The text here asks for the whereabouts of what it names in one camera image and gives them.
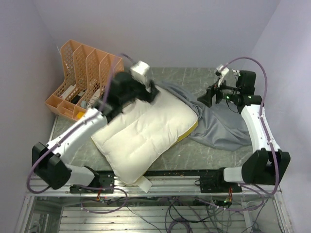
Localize cream yellow pillow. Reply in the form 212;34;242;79
91;87;198;192

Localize grey pillowcase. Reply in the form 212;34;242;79
156;81;252;151

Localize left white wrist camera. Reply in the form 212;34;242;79
130;61;151;89

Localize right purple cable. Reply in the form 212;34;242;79
194;56;279;212

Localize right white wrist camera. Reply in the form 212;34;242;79
215;64;229;87

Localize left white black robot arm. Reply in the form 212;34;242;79
29;71;159;193

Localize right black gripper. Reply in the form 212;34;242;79
197;77;240;107

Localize white red box in organizer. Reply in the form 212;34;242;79
60;85;78;100

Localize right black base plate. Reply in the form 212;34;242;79
194;177;242;193

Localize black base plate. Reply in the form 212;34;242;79
194;177;242;193
69;175;115;194

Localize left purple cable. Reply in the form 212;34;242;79
26;52;137;215

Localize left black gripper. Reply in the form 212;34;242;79
121;70;161;106

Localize orange plastic file organizer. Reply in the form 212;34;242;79
45;40;124;121

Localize aluminium mounting rail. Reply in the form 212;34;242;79
25;175;282;197

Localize purple cable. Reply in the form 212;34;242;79
194;56;279;212
26;52;137;215

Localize yellow item in organizer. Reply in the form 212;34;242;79
74;112;85;120

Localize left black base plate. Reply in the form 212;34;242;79
69;175;115;194

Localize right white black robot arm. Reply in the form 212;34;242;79
198;67;291;192

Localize tangled cables under table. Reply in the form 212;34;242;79
80;194;270;233

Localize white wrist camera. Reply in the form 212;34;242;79
215;64;229;87
130;61;151;89

